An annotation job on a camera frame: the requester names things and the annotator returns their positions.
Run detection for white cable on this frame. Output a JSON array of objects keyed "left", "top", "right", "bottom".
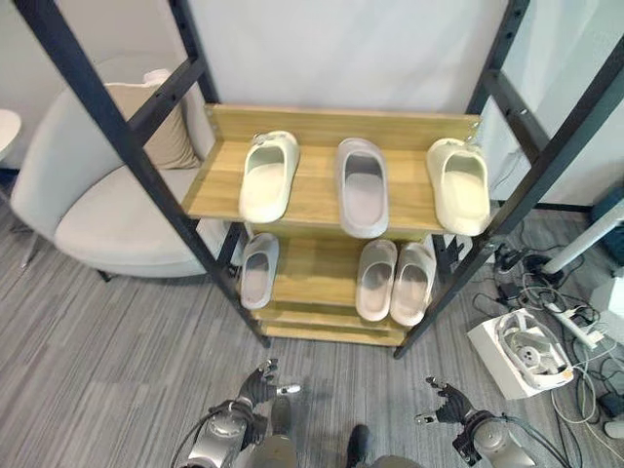
[{"left": 550, "top": 335, "right": 620, "bottom": 426}]

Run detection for cream slipper with charm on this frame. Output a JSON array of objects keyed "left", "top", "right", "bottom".
[
  {"left": 425, "top": 136, "right": 492, "bottom": 237},
  {"left": 237, "top": 130, "right": 300, "bottom": 225}
]

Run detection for black power adapter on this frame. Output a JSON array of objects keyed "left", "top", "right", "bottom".
[{"left": 496, "top": 278, "right": 526, "bottom": 301}]

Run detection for middle wooden shelf board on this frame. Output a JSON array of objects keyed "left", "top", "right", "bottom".
[{"left": 237, "top": 232, "right": 436, "bottom": 319}]

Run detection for white VR headset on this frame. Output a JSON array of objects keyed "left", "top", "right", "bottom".
[{"left": 493, "top": 311, "right": 572, "bottom": 391}]

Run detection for black metal rack frame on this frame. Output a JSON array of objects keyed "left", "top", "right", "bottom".
[{"left": 14, "top": 0, "right": 624, "bottom": 362}]

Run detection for white power strip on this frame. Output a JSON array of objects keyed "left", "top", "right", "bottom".
[{"left": 544, "top": 301, "right": 602, "bottom": 350}]

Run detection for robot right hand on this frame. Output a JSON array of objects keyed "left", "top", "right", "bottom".
[{"left": 413, "top": 375, "right": 473, "bottom": 425}]

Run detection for beige cushion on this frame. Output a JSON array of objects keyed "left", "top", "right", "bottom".
[{"left": 103, "top": 69, "right": 204, "bottom": 172}]

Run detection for white cardboard box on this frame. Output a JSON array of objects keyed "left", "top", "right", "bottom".
[{"left": 466, "top": 307, "right": 576, "bottom": 402}]

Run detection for robot right leg and foot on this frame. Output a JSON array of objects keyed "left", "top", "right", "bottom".
[{"left": 346, "top": 423, "right": 416, "bottom": 468}]

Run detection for robot left leg and foot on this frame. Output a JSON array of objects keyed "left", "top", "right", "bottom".
[{"left": 247, "top": 396, "right": 299, "bottom": 468}]

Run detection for lowest wooden shelf board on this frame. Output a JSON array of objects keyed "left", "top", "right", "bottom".
[{"left": 252, "top": 305, "right": 411, "bottom": 348}]

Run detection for robot leg and foot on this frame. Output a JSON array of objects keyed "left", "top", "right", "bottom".
[
  {"left": 247, "top": 396, "right": 299, "bottom": 468},
  {"left": 346, "top": 423, "right": 416, "bottom": 468}
]

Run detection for large grey slipper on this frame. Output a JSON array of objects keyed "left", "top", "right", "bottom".
[{"left": 335, "top": 136, "right": 391, "bottom": 239}]

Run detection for blue bin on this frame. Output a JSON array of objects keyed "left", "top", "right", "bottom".
[{"left": 591, "top": 186, "right": 624, "bottom": 267}]

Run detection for white desk leg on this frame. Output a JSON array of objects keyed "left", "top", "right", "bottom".
[{"left": 542, "top": 196, "right": 624, "bottom": 275}]

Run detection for white round side table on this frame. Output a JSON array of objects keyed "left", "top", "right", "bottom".
[{"left": 0, "top": 108, "right": 22, "bottom": 163}]

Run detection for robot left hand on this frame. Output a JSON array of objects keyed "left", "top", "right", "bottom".
[{"left": 238, "top": 358, "right": 301, "bottom": 405}]

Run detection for large wooden shelf board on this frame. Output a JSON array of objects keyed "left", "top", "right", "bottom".
[{"left": 181, "top": 102, "right": 494, "bottom": 241}]

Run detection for small grey slipper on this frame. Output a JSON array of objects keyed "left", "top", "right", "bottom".
[
  {"left": 239, "top": 232, "right": 281, "bottom": 311},
  {"left": 355, "top": 239, "right": 399, "bottom": 323},
  {"left": 389, "top": 241, "right": 437, "bottom": 328}
]

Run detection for light grey armchair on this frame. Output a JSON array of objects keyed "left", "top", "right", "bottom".
[{"left": 10, "top": 53, "right": 231, "bottom": 285}]

